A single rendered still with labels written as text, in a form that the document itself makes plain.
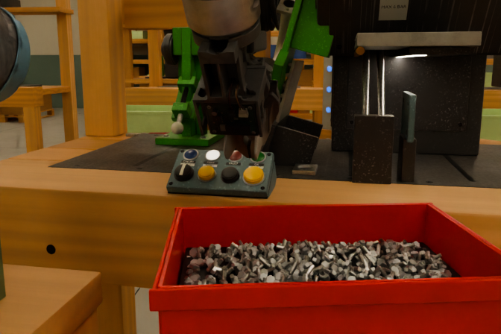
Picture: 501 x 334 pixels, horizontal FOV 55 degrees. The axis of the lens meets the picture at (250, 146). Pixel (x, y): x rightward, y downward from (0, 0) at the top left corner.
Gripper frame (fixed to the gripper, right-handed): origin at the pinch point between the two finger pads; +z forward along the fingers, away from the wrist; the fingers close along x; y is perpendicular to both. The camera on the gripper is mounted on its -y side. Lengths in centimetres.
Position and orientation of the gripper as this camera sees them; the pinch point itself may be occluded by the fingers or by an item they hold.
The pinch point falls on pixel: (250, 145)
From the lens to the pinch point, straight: 63.9
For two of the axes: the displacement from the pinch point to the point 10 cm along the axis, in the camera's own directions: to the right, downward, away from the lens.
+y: -1.6, 7.0, -6.9
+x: 9.8, 0.3, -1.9
